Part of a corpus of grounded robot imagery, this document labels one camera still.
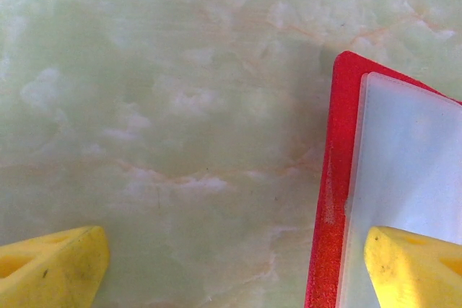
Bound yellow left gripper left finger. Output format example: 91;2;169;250
0;225;110;308

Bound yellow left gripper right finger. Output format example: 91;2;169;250
363;225;462;308

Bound red felt card holder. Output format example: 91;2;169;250
305;50;462;308

